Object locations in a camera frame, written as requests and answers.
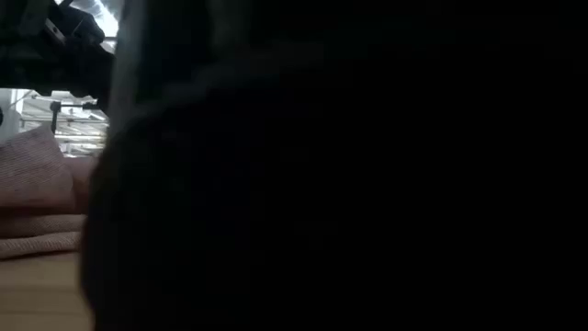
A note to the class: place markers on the grey sweatshirt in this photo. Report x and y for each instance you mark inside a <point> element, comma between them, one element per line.
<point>321,184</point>

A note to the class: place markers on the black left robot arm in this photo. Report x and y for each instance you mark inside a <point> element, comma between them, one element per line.
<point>50,50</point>

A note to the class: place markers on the pink knit garment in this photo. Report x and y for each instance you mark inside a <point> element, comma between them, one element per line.
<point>32,184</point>

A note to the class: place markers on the metal frame rack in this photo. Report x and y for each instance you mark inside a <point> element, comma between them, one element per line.
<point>78,128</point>

